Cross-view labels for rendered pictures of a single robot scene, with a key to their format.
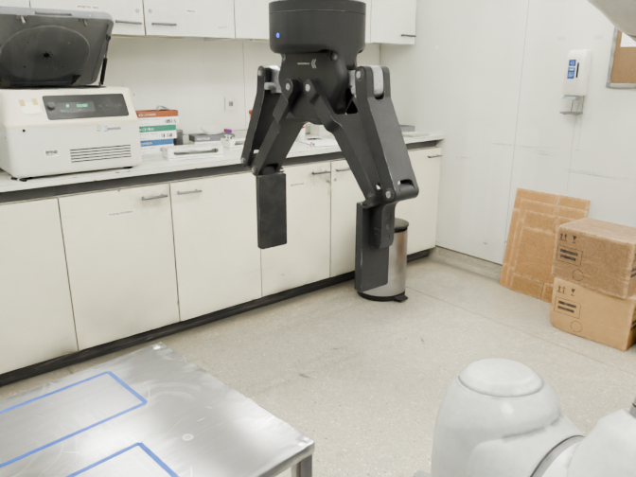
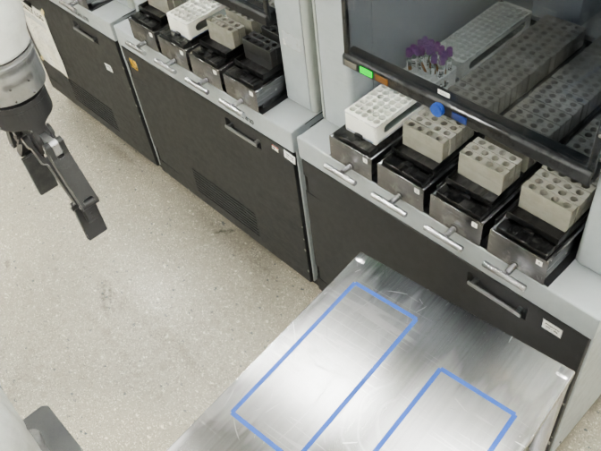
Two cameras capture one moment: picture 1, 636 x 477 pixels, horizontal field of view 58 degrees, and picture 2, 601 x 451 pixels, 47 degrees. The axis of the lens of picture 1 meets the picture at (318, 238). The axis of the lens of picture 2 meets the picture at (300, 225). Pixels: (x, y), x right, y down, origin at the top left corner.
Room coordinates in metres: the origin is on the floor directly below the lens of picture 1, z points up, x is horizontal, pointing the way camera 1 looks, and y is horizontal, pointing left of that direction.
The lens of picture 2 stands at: (1.19, 0.34, 1.88)
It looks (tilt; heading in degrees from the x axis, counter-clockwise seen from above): 47 degrees down; 181
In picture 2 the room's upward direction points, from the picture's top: 8 degrees counter-clockwise
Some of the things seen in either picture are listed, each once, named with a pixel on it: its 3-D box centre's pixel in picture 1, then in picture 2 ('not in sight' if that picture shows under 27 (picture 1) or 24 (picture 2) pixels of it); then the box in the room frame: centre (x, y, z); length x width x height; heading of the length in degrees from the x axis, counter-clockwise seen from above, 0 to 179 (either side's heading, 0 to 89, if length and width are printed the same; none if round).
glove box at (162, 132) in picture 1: (151, 132); not in sight; (3.15, 0.91, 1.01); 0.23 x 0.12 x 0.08; 128
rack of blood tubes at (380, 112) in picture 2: not in sight; (402, 98); (-0.14, 0.59, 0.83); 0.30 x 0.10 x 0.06; 129
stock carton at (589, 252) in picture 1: (605, 256); not in sight; (2.78, -1.48, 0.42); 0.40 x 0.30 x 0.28; 36
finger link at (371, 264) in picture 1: (372, 244); (40, 172); (0.42, -0.04, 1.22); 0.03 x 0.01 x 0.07; 129
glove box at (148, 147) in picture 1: (149, 145); not in sight; (3.14, 0.93, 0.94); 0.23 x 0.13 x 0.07; 134
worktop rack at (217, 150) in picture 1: (193, 151); not in sight; (2.95, 0.65, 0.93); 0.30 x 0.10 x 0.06; 121
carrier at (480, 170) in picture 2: not in sight; (482, 172); (0.16, 0.71, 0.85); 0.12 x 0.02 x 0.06; 38
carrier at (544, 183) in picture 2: not in sight; (554, 200); (0.26, 0.82, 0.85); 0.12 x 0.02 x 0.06; 39
